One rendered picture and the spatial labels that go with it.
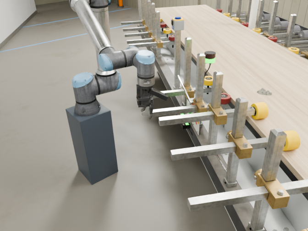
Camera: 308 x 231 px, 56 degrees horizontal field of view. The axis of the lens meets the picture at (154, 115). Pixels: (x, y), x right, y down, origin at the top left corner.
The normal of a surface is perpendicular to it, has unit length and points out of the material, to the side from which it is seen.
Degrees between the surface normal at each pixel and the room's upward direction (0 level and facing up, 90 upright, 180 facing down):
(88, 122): 90
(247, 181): 0
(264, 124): 0
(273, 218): 0
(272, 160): 90
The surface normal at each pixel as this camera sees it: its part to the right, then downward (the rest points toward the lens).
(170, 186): -0.03, -0.86
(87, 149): 0.62, 0.39
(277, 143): 0.17, 0.51
